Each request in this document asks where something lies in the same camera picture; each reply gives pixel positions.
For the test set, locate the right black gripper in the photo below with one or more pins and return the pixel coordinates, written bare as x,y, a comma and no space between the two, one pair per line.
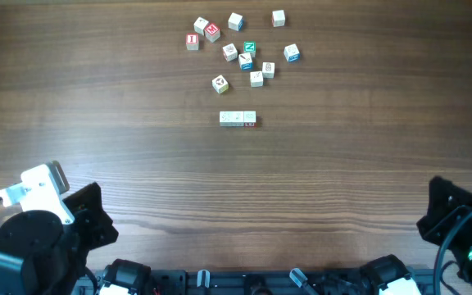
447,205

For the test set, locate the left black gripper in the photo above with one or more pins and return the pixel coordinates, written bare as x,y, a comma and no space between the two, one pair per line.
86,201

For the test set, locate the wooden block bear drawing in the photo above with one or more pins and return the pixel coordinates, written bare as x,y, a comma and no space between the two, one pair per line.
225,118

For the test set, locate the wooden block green side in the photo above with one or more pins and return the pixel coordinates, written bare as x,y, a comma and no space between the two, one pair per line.
237,118

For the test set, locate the blue H letter block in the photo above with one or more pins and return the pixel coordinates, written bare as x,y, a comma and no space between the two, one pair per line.
249,119

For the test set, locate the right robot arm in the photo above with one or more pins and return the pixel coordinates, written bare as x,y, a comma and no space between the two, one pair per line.
387,275

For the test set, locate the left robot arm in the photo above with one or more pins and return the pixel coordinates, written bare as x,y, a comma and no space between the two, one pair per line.
41,255

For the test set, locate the wooden block yellow W side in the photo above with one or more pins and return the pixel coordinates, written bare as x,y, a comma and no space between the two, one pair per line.
220,84

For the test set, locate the red I letter block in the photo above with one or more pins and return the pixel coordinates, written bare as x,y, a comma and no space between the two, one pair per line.
192,42

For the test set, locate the wooden block blue R side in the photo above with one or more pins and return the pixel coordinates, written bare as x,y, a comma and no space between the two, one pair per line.
291,53

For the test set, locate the wooden block yellow S side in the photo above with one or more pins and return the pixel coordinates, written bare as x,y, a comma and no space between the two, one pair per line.
256,79

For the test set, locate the wooden block red scribble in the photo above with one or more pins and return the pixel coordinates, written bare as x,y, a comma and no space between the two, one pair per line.
268,70

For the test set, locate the wooden block red drawing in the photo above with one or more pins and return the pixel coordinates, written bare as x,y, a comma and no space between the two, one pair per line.
230,52

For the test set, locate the wooden block blue L side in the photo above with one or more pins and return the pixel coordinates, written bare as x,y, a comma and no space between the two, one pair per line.
245,61

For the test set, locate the red M letter block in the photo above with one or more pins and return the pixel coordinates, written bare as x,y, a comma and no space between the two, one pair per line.
212,32

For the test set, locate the plain wooden block top left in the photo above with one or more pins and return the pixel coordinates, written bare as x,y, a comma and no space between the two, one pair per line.
200,24

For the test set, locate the green N letter block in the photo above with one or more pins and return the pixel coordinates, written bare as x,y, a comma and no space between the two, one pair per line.
250,48

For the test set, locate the wooden block far top right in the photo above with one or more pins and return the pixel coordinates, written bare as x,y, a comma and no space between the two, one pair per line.
278,18

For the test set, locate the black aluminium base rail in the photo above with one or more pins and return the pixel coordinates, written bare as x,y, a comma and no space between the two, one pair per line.
339,281

